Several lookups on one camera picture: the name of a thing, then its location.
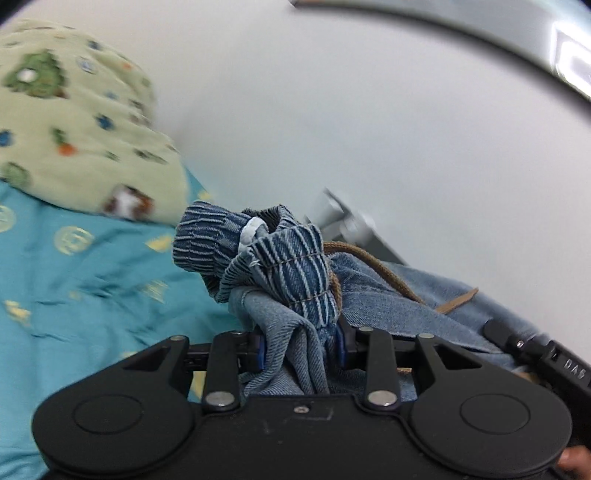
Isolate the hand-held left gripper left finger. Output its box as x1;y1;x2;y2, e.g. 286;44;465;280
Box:
121;330;266;412

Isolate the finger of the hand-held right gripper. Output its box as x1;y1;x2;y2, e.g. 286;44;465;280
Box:
483;318;525;354

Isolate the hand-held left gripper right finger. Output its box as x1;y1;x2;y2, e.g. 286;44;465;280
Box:
336;320;484;411

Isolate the person's right hand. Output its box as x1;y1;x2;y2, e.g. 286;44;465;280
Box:
558;445;591;476

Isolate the teal printed bed sheet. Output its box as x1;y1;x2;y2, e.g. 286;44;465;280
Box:
0;166;259;480

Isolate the green printed fleece blanket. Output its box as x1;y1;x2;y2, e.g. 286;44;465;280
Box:
0;18;191;225

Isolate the grey metal bracket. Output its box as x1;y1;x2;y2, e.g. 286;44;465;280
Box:
314;188;410;265

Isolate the framed leaf wall picture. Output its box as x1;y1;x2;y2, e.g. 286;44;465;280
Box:
290;0;591;101

